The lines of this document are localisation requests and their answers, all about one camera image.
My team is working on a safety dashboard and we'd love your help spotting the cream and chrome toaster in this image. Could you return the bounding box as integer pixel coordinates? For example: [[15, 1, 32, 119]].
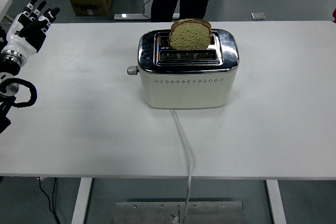
[[136, 28, 240, 110]]

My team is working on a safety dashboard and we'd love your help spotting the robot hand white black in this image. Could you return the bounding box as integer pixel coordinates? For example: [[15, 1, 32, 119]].
[[1, 0, 60, 61]]

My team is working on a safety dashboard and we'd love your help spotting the brown cardboard box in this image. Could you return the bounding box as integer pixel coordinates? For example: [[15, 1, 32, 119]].
[[69, 0, 114, 16]]

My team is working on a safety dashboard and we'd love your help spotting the white table leg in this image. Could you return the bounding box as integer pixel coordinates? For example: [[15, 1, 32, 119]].
[[265, 179, 287, 224], [70, 177, 93, 224]]

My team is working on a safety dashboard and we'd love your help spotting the white power cable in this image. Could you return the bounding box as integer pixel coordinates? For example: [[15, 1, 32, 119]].
[[170, 108, 196, 224]]

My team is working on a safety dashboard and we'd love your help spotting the brown bread slice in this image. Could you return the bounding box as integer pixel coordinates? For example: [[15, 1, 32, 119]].
[[168, 18, 212, 51]]

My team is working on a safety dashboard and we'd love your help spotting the small white side table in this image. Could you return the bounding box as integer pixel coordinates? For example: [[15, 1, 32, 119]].
[[0, 0, 14, 24]]

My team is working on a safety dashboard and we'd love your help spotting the black cable under table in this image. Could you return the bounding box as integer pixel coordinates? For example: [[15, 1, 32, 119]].
[[38, 177, 61, 224], [51, 177, 57, 210]]

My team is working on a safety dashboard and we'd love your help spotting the white desk column and foot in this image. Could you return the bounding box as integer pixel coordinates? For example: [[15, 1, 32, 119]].
[[113, 13, 180, 21]]

